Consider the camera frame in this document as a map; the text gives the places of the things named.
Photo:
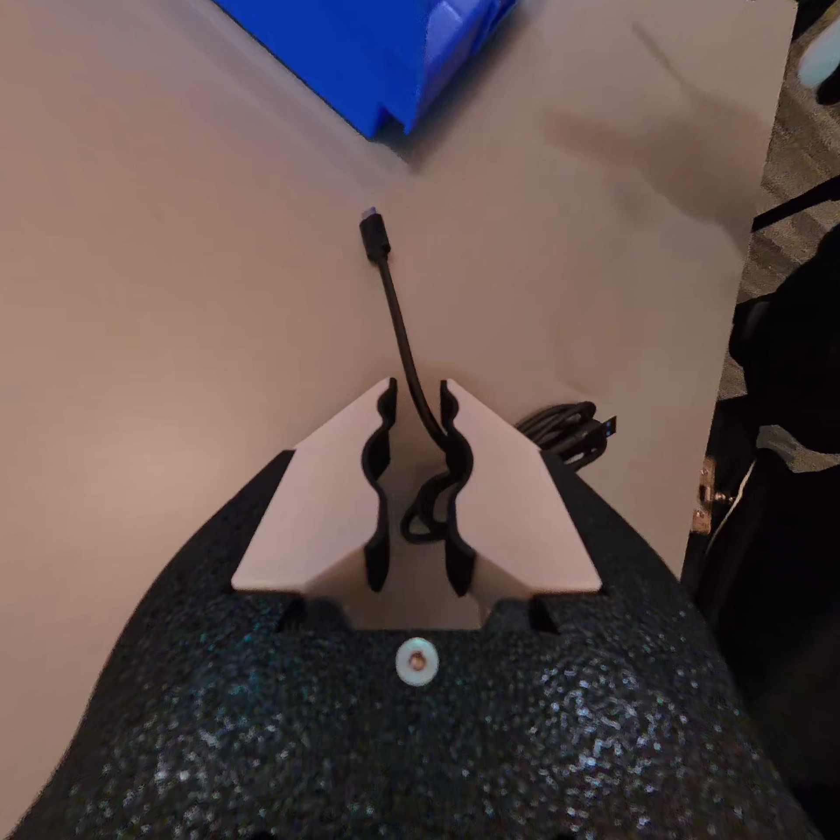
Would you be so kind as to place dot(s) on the pale blue cloth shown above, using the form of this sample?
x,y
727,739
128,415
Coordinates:
x,y
823,56

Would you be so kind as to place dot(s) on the person's black clothing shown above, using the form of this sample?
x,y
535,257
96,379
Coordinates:
x,y
787,367

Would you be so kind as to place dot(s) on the metal table bracket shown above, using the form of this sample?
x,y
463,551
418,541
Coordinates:
x,y
705,499

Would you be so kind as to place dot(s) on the blue plastic bin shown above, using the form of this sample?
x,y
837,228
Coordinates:
x,y
374,59

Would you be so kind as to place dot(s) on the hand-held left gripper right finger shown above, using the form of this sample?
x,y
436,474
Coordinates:
x,y
525,518

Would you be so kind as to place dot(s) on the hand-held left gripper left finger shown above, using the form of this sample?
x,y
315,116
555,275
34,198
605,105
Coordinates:
x,y
315,512

